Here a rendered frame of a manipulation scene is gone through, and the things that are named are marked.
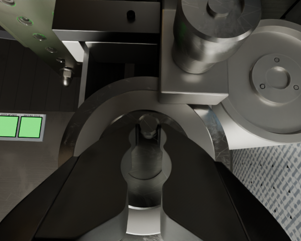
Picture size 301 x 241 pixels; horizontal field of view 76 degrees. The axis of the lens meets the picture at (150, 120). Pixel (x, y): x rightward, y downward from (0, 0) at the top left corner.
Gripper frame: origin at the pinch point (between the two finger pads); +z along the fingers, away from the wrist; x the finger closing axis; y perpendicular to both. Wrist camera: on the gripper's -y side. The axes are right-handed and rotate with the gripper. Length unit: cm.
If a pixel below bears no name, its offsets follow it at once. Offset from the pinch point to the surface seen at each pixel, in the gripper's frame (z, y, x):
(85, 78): 6.8, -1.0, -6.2
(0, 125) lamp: 30, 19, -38
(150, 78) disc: 6.4, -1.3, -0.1
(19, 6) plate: 22.9, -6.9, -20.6
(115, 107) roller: 3.6, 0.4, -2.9
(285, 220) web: 4.1, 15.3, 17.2
